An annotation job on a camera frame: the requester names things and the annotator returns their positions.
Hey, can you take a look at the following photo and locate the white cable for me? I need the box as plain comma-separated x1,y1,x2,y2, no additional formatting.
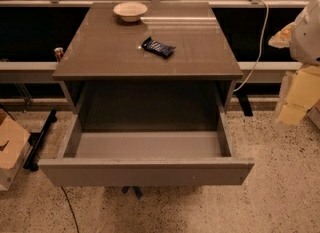
233,0,270,94

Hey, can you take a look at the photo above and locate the red soda can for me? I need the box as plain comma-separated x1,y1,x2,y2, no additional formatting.
54,47,64,62

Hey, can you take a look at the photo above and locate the black metal floor stand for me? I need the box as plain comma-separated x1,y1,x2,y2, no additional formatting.
23,110,57,171

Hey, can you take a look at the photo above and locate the cardboard box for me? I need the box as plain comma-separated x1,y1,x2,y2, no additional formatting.
0,109,30,191

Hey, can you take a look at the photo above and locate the dark blue rxbar wrapper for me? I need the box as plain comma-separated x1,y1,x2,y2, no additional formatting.
141,37,175,59

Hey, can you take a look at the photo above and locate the blue tape cross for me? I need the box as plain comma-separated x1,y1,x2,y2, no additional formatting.
121,186,143,200

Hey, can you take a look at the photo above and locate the grey cabinet with top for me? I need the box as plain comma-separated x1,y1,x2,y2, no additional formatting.
53,3,242,132

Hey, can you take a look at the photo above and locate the open grey top drawer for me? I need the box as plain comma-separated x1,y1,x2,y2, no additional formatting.
39,116,254,187

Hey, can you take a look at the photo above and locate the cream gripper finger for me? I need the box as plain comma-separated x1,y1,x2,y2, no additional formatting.
277,66,320,126
268,22,294,49

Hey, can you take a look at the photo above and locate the white ceramic bowl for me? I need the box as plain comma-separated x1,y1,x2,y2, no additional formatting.
113,2,148,22

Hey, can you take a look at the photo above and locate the black floor cable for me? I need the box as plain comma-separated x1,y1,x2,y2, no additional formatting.
60,186,80,233

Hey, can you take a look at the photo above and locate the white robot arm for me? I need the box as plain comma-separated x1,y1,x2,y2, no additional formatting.
268,0,320,126

